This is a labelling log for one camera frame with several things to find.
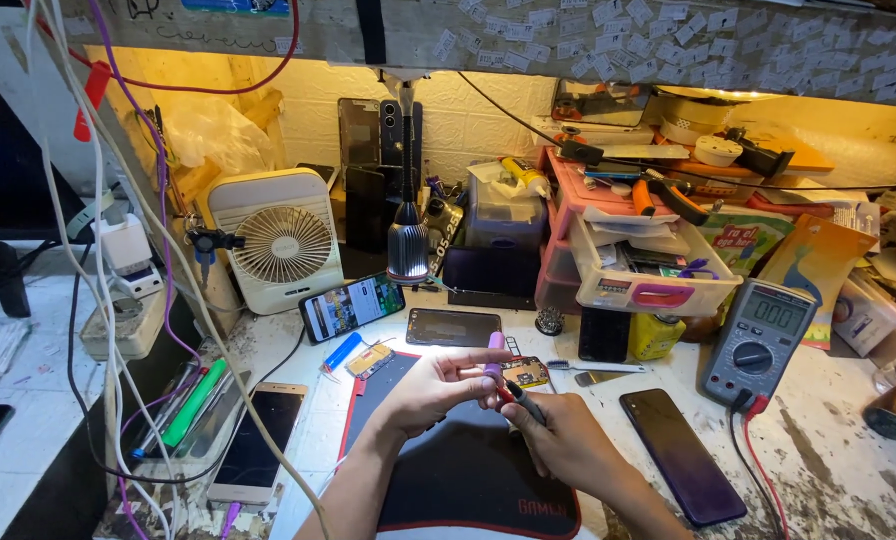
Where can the person's right hand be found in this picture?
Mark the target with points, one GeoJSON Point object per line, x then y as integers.
{"type": "Point", "coordinates": [568, 442]}

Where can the person's left hand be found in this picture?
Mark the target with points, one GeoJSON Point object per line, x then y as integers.
{"type": "Point", "coordinates": [425, 390]}

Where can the person's right fingers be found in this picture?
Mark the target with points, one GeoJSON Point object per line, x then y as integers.
{"type": "Point", "coordinates": [526, 435]}

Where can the black multimeter probe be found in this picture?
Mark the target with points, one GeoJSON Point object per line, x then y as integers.
{"type": "Point", "coordinates": [526, 401]}

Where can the red multimeter probe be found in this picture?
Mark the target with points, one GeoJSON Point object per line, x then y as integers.
{"type": "Point", "coordinates": [505, 394]}

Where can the purple cylindrical battery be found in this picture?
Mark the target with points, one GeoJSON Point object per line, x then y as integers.
{"type": "Point", "coordinates": [496, 352]}

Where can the yellow phone circuit board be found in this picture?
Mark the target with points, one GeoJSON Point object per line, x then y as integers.
{"type": "Point", "coordinates": [526, 372]}

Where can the black red-edged desk mat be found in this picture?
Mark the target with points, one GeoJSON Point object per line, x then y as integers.
{"type": "Point", "coordinates": [463, 480]}

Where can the metal spatula blade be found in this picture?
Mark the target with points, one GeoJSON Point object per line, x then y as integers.
{"type": "Point", "coordinates": [594, 378]}

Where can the white toothbrush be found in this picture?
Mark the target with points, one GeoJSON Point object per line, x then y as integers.
{"type": "Point", "coordinates": [594, 367]}

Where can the dark phone back cover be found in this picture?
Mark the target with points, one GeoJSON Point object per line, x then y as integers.
{"type": "Point", "coordinates": [454, 327]}

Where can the dark purple smartphone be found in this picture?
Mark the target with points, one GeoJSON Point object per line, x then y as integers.
{"type": "Point", "coordinates": [680, 454]}

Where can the yellow plastic bottle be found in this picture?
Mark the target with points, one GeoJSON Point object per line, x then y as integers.
{"type": "Point", "coordinates": [656, 337]}

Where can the dark purple box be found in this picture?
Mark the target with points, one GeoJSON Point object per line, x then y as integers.
{"type": "Point", "coordinates": [490, 274]}

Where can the small gold circuit board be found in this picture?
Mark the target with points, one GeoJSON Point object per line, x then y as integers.
{"type": "Point", "coordinates": [370, 361]}

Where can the pink drawer organizer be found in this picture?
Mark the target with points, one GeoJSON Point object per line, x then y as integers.
{"type": "Point", "coordinates": [643, 289]}

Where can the blue cylindrical battery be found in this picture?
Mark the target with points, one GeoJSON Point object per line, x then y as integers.
{"type": "Point", "coordinates": [342, 352]}

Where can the smartphone with lit screen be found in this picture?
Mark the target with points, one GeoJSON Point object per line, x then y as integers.
{"type": "Point", "coordinates": [352, 306]}

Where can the clear plastic container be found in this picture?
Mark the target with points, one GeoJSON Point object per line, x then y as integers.
{"type": "Point", "coordinates": [504, 217]}

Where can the silver gooseneck lamp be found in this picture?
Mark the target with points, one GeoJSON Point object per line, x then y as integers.
{"type": "Point", "coordinates": [407, 240]}

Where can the grey digital multimeter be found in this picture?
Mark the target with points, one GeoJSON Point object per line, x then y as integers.
{"type": "Point", "coordinates": [755, 341]}

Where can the yellow glue tube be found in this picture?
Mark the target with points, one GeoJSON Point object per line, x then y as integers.
{"type": "Point", "coordinates": [524, 174]}

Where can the gold smartphone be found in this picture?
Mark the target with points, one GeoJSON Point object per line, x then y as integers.
{"type": "Point", "coordinates": [256, 442]}

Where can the green paper packet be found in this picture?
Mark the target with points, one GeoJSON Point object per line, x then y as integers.
{"type": "Point", "coordinates": [744, 240]}

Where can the row of leaning dark phones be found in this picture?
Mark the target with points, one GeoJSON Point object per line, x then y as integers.
{"type": "Point", "coordinates": [376, 172]}

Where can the white desk fan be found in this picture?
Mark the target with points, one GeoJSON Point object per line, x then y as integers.
{"type": "Point", "coordinates": [279, 244]}

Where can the orange paper packet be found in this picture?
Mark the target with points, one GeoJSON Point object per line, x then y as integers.
{"type": "Point", "coordinates": [815, 274]}

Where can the green marker pen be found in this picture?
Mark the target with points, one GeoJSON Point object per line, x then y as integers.
{"type": "Point", "coordinates": [192, 405]}

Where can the tray of repair tools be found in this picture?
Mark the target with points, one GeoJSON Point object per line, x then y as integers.
{"type": "Point", "coordinates": [185, 420]}

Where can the white tape roll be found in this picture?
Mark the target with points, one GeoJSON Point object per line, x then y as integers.
{"type": "Point", "coordinates": [718, 151]}

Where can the white cardboard box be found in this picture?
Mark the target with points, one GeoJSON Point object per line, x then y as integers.
{"type": "Point", "coordinates": [860, 319]}

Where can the shelf covered with stickers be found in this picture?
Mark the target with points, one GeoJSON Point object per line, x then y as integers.
{"type": "Point", "coordinates": [643, 45]}

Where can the heap of clutter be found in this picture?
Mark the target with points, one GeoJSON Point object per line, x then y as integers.
{"type": "Point", "coordinates": [890, 247]}

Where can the white power strip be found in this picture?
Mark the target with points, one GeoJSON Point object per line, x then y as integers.
{"type": "Point", "coordinates": [129, 326]}

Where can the clear plastic bag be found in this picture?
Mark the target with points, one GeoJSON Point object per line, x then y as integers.
{"type": "Point", "coordinates": [215, 135]}

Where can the white charger adapter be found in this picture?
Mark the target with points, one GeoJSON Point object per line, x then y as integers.
{"type": "Point", "coordinates": [126, 251]}

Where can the red plastic clip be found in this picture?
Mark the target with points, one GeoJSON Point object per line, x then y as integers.
{"type": "Point", "coordinates": [92, 97]}

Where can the black monitor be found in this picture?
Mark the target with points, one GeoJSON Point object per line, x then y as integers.
{"type": "Point", "coordinates": [5, 187]}

